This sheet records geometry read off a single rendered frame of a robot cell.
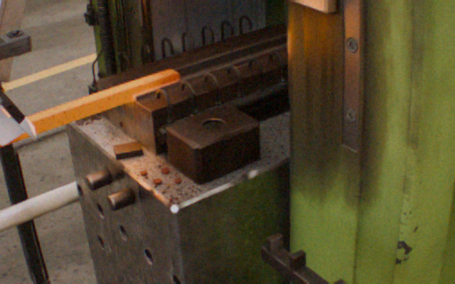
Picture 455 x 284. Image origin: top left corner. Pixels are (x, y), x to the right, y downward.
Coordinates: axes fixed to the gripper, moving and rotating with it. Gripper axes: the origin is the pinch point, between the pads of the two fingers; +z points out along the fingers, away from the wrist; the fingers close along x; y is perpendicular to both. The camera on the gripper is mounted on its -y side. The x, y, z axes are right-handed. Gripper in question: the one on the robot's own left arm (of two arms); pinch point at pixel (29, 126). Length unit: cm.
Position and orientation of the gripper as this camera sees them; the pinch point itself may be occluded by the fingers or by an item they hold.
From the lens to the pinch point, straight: 111.6
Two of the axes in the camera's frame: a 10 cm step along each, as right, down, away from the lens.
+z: 4.4, 6.1, 6.6
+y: -6.8, 7.1, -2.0
